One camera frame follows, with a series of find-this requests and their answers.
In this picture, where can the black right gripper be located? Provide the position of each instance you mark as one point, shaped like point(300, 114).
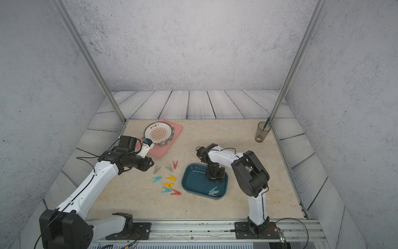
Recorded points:
point(218, 178)

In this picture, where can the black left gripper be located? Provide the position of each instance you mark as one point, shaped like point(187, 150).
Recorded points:
point(146, 164)

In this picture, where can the teal clothespin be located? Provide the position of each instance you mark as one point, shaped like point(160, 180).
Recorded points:
point(166, 190)
point(156, 178)
point(214, 190)

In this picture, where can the grey clothespin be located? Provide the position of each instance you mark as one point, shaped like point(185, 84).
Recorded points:
point(214, 194)
point(169, 168)
point(157, 168)

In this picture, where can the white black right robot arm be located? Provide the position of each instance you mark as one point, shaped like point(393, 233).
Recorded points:
point(251, 177)

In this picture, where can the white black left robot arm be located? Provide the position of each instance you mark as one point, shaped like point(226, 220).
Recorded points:
point(66, 226)

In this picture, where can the teal plastic storage box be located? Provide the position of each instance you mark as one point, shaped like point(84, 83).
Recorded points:
point(195, 182)

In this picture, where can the pink plastic tray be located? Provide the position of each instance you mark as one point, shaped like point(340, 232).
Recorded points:
point(160, 151)

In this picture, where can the green checked folded cloth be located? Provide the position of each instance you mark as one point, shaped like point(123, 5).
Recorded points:
point(169, 139)

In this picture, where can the white plate orange sunburst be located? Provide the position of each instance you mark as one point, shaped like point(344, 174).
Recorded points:
point(158, 132)

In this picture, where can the olive drinking glass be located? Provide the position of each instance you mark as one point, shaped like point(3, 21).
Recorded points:
point(260, 133)

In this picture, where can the teal pen in glass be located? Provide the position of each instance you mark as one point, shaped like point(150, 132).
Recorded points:
point(266, 123)

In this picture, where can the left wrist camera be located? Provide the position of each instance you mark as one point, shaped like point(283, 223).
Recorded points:
point(146, 146)

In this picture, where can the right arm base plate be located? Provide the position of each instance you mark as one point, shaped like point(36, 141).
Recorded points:
point(248, 230)

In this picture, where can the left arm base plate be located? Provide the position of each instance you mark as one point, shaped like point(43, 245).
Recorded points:
point(132, 231)

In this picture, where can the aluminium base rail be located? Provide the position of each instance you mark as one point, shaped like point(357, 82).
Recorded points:
point(218, 234)

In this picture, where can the left aluminium frame post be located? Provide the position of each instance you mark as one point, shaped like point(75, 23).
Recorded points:
point(76, 37)

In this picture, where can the aluminium frame post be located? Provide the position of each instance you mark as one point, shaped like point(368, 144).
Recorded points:
point(319, 8)
point(76, 37)

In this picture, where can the right aluminium frame post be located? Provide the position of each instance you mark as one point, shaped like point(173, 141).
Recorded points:
point(319, 8)

